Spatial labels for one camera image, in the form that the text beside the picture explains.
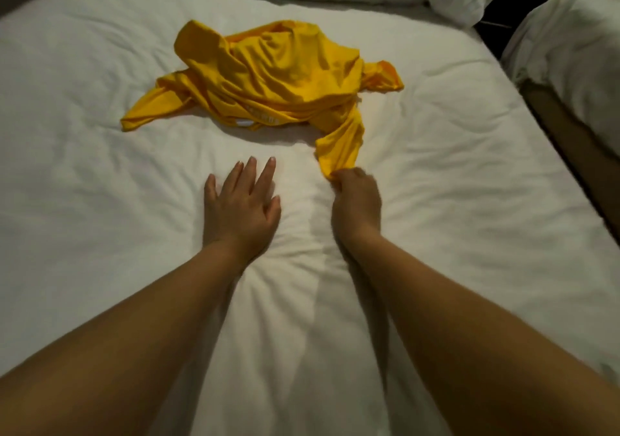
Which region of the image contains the person's left hand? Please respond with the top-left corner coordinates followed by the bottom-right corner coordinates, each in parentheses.
top-left (202, 156), bottom-right (282, 263)

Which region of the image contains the person's right hand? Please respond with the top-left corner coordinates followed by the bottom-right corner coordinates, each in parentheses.
top-left (330, 167), bottom-right (383, 247)

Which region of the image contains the yellow shirt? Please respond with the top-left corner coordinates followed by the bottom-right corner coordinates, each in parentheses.
top-left (120, 19), bottom-right (405, 181)

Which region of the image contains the person's right forearm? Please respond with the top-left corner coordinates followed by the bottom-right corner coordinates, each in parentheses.
top-left (337, 225), bottom-right (620, 436)

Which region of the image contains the person's left forearm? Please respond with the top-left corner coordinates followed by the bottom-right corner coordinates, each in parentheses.
top-left (0, 241), bottom-right (249, 436)

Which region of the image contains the white bed duvet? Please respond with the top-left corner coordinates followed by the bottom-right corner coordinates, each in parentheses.
top-left (0, 0), bottom-right (620, 436)

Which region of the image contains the brown neighbouring bed base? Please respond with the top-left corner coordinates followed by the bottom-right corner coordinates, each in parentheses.
top-left (519, 79), bottom-right (620, 248)

